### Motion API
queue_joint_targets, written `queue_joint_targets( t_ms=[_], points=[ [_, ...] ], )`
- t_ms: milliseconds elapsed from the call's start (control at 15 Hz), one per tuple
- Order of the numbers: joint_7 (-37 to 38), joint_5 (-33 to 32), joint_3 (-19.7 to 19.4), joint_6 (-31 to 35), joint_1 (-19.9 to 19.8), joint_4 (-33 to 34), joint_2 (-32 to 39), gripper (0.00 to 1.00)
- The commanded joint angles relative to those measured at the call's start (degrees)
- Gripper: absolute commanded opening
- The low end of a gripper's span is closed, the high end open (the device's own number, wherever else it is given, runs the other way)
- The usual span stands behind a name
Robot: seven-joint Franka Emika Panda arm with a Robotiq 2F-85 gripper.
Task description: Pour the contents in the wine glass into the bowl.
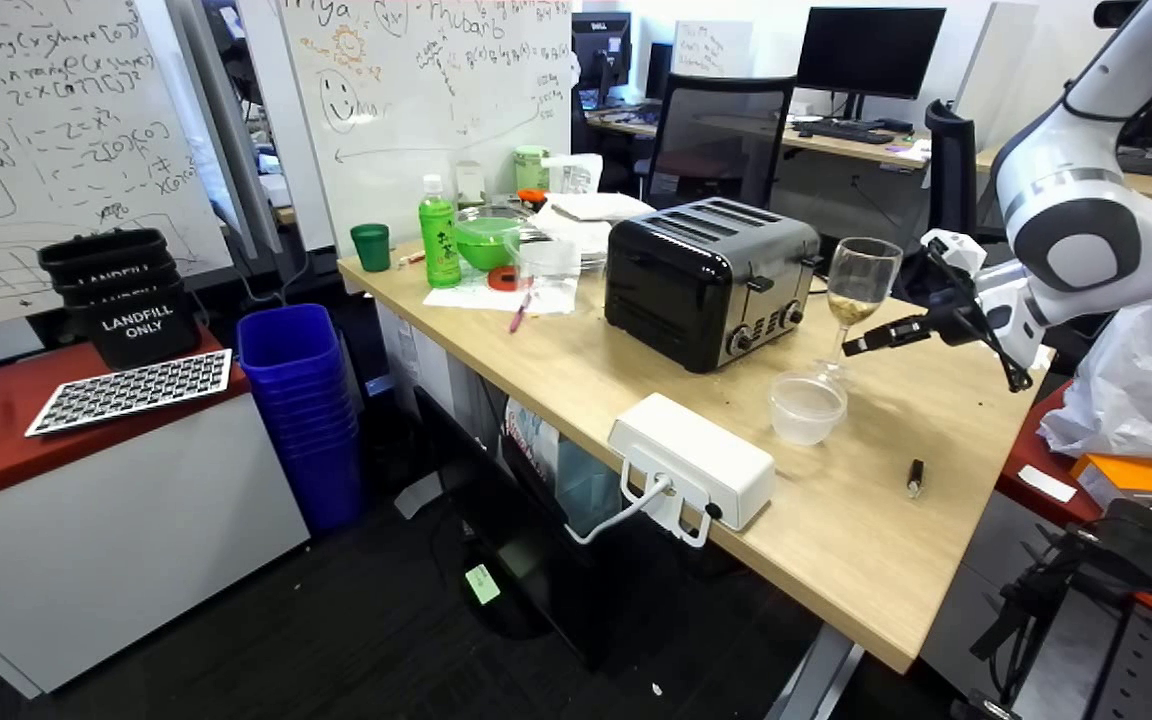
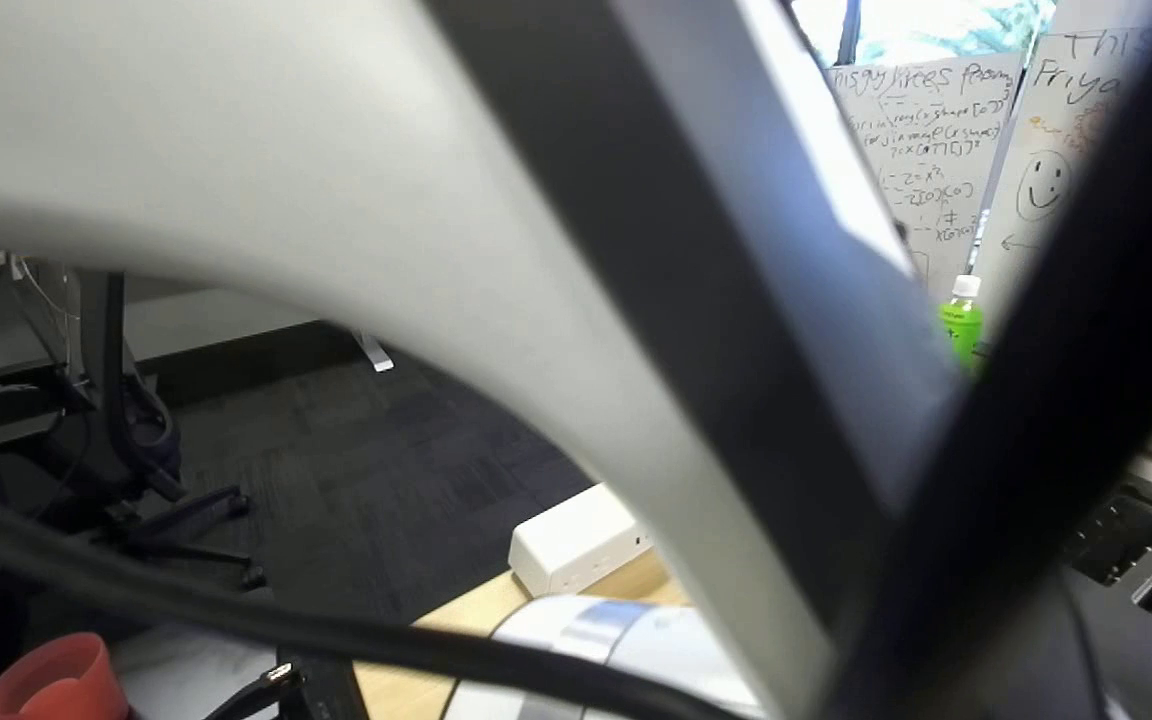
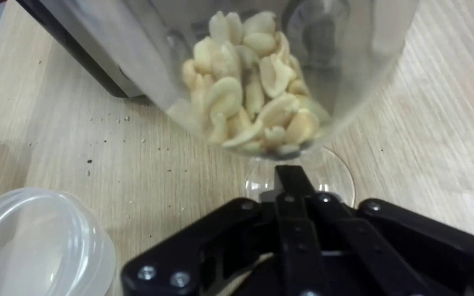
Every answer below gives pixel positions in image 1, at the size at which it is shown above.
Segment white cabinet red top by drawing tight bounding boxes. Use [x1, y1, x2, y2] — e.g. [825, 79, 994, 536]
[0, 332, 317, 702]

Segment clear wine glass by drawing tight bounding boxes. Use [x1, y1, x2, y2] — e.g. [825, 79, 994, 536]
[811, 235, 907, 398]

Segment black keyboard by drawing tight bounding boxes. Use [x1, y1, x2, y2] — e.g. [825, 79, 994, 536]
[794, 121, 900, 147]

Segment large black computer monitor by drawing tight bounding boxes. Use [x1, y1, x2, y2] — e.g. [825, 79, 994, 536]
[794, 3, 951, 126]

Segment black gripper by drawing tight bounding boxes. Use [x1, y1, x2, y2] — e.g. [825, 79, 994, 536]
[842, 247, 1025, 365]

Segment white rectangular box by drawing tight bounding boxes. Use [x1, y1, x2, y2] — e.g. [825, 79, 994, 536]
[607, 392, 781, 536]

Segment green plastic bowl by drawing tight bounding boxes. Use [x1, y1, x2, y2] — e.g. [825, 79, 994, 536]
[453, 217, 529, 280]

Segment whiteboard with dense writing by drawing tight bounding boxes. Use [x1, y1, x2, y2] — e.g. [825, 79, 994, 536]
[0, 0, 235, 340]

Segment green cup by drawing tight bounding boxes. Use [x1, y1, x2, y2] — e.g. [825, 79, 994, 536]
[350, 221, 395, 276]

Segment red side table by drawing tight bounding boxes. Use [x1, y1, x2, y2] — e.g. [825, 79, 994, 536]
[996, 382, 1152, 628]

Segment black mesh office chair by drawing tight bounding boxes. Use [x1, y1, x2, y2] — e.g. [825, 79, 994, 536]
[646, 72, 801, 217]

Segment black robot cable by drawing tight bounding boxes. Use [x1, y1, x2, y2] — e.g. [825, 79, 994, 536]
[994, 328, 1041, 398]

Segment white paper sheet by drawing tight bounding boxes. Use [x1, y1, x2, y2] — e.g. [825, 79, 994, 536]
[421, 270, 580, 321]

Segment black silver toaster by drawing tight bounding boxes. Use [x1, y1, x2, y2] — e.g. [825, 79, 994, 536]
[606, 194, 825, 375]

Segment blue bin stack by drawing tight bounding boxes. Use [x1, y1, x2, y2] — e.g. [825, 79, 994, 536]
[234, 299, 370, 538]

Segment white plastic bag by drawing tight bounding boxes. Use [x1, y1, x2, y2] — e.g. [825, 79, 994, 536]
[1037, 270, 1152, 468]

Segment black stacked trays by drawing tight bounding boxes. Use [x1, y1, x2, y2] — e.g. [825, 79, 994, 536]
[38, 228, 207, 370]

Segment green plastic bottle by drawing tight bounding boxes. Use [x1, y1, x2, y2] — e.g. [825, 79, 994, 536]
[415, 171, 467, 292]

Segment white box cable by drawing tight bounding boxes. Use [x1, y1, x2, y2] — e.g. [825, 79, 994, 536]
[562, 465, 715, 550]

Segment small black computer monitor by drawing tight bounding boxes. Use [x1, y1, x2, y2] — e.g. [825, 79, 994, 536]
[571, 8, 635, 115]

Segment whiteboard with smiley drawing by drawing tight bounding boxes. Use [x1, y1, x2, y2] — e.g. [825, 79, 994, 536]
[274, 0, 580, 251]

